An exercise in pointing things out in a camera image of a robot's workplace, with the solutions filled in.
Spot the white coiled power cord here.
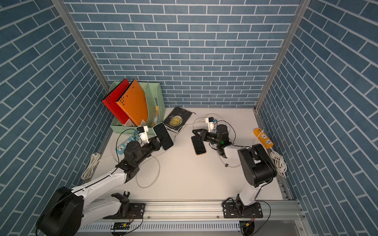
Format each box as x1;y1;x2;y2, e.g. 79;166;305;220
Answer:
81;151;101;181
270;150;287;178

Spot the white charging cable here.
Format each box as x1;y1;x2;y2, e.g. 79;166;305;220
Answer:
112;117;207;189
206;113;260;169

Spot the white coiled power cord right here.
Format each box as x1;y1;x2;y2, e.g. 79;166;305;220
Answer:
270;150;287;178

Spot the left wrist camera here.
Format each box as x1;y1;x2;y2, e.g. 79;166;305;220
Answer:
136;126;149;144

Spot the black smartphone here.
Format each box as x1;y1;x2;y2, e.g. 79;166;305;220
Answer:
153;123;174;150

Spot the blue power strip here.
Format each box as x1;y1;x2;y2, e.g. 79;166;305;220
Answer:
115;134;139;156

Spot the mint green file organizer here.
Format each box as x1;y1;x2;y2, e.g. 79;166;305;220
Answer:
110;81;166;133

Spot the white coiled power cord left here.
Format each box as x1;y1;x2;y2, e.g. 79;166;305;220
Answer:
81;151;101;181

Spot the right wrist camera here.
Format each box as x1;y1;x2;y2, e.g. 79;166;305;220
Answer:
205;117;217;133

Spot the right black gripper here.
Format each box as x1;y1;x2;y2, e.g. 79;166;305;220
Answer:
193;130;221;148

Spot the black book gold emblem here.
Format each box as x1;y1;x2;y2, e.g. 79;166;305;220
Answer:
163;107;193;132

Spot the orange power strip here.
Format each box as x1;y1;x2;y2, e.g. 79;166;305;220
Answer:
254;128;274;149

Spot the red folder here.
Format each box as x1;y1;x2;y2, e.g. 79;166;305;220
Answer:
101;78;131;125

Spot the orange folder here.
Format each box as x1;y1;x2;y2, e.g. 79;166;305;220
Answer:
116;79;149;126

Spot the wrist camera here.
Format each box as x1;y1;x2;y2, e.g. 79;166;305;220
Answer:
205;117;217;133
136;126;149;144

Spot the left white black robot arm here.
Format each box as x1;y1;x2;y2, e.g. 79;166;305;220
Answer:
35;136;162;236

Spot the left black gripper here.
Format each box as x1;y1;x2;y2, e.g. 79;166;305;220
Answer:
133;133;165;166

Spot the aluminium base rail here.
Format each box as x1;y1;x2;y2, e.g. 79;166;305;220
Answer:
60;200;305;222

